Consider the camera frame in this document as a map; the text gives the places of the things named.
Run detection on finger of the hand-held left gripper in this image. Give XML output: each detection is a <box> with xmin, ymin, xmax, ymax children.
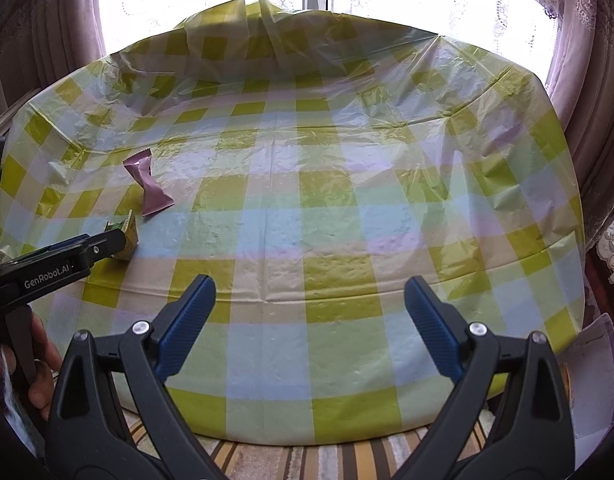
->
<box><xmin>9</xmin><ymin>233</ymin><xmax>92</xmax><ymax>263</ymax></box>
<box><xmin>68</xmin><ymin>230</ymin><xmax>128</xmax><ymax>274</ymax></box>

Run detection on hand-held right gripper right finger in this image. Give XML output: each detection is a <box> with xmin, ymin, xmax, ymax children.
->
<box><xmin>394</xmin><ymin>276</ymin><xmax>575</xmax><ymax>480</ymax></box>

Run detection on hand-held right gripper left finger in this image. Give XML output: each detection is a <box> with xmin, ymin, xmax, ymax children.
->
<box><xmin>47</xmin><ymin>274</ymin><xmax>223</xmax><ymax>480</ymax></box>

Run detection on small green yellow snack packet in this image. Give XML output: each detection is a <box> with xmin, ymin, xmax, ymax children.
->
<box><xmin>104</xmin><ymin>209</ymin><xmax>138</xmax><ymax>261</ymax></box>

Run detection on pink snack packet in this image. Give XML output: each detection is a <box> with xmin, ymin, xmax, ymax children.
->
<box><xmin>123</xmin><ymin>149</ymin><xmax>175</xmax><ymax>218</ymax></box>

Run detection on white box with purple rim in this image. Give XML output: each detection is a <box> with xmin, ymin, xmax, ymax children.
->
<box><xmin>557</xmin><ymin>312</ymin><xmax>614</xmax><ymax>441</ymax></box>

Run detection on person's left hand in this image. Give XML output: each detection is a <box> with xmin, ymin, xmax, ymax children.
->
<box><xmin>0</xmin><ymin>306</ymin><xmax>64</xmax><ymax>410</ymax></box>

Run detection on green checked plastic tablecloth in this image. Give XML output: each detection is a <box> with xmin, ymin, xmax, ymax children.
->
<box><xmin>0</xmin><ymin>0</ymin><xmax>588</xmax><ymax>446</ymax></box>

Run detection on striped towel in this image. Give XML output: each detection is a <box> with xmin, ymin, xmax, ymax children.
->
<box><xmin>122</xmin><ymin>400</ymin><xmax>503</xmax><ymax>480</ymax></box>

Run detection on mauve curtain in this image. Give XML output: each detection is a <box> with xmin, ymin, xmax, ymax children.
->
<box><xmin>542</xmin><ymin>0</ymin><xmax>614</xmax><ymax>241</ymax></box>
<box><xmin>0</xmin><ymin>0</ymin><xmax>118</xmax><ymax>126</ymax></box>

